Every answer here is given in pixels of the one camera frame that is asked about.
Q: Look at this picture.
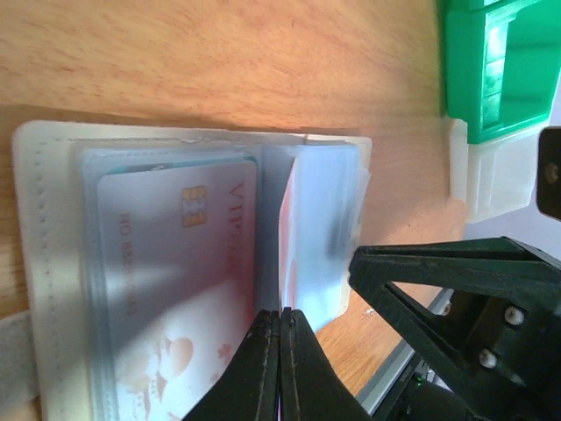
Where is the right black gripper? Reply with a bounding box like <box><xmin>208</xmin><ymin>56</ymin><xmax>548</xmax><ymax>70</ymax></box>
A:
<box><xmin>349</xmin><ymin>237</ymin><xmax>560</xmax><ymax>420</ymax></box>

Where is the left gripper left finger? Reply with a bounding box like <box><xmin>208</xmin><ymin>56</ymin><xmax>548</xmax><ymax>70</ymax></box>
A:
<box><xmin>185</xmin><ymin>310</ymin><xmax>281</xmax><ymax>421</ymax></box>

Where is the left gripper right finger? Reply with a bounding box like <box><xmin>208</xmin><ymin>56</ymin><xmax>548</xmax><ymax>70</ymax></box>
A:
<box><xmin>280</xmin><ymin>307</ymin><xmax>372</xmax><ymax>420</ymax></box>

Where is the white vip card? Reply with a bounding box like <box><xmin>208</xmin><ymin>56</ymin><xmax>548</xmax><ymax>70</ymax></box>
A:
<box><xmin>96</xmin><ymin>159</ymin><xmax>257</xmax><ymax>420</ymax></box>

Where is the beige card holder wallet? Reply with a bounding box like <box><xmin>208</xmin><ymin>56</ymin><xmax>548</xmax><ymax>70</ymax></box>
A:
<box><xmin>12</xmin><ymin>120</ymin><xmax>372</xmax><ymax>420</ymax></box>

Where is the red white card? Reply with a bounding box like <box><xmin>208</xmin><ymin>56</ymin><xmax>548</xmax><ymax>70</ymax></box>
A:
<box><xmin>278</xmin><ymin>158</ymin><xmax>300</xmax><ymax>309</ymax></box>

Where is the green plastic sorting tray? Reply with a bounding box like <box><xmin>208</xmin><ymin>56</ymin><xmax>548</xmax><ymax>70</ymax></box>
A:
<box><xmin>442</xmin><ymin>0</ymin><xmax>560</xmax><ymax>145</ymax></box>

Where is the aluminium rail frame front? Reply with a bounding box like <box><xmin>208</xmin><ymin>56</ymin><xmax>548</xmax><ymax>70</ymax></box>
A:
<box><xmin>354</xmin><ymin>289</ymin><xmax>452</xmax><ymax>417</ymax></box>

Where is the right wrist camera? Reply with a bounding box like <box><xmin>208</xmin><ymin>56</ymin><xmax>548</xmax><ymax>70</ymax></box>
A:
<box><xmin>536</xmin><ymin>126</ymin><xmax>561</xmax><ymax>220</ymax></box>

